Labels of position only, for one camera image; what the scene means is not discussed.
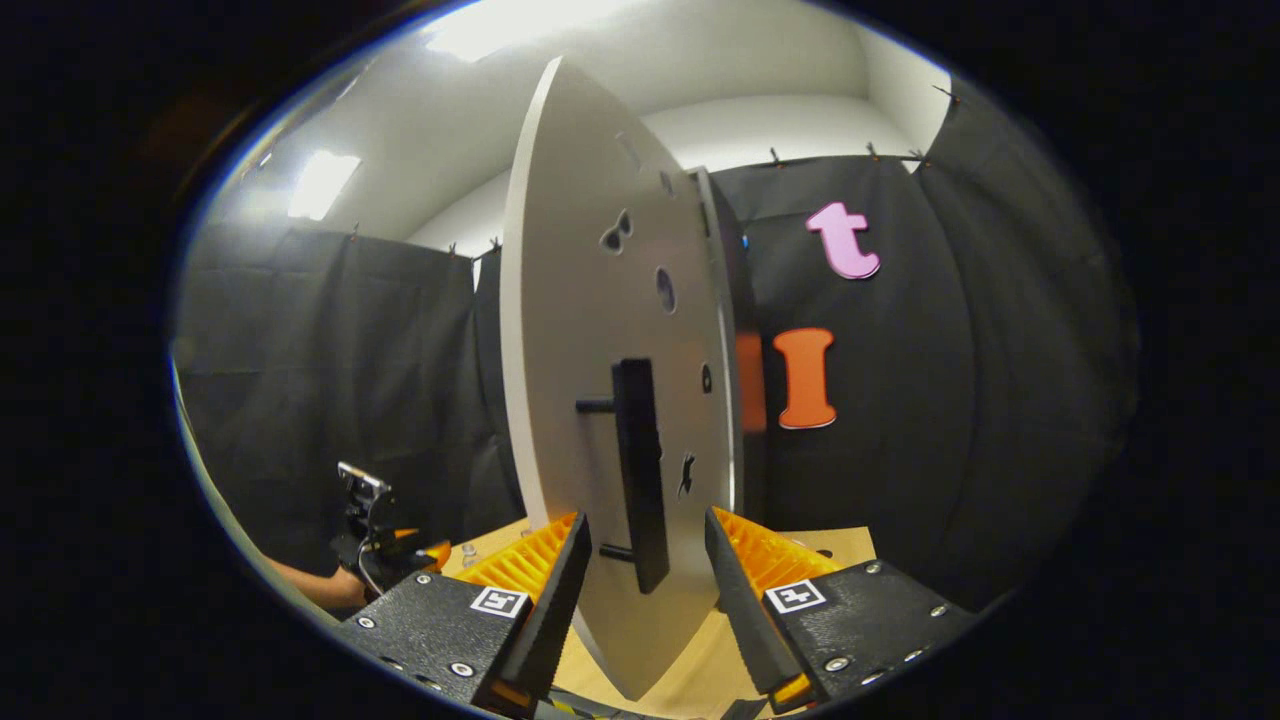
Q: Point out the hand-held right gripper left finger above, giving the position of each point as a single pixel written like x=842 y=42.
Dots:
x=560 y=610

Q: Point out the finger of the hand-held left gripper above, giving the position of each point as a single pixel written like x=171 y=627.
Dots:
x=432 y=553

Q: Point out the long ceiling light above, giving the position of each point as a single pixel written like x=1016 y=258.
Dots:
x=324 y=185

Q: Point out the beige cabinet door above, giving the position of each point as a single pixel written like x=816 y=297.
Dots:
x=580 y=300

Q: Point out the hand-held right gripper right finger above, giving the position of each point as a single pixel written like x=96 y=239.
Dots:
x=735 y=610

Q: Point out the grey cabinet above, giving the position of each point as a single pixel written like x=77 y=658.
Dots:
x=745 y=290

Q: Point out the black backdrop cloth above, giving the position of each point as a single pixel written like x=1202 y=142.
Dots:
x=900 y=450

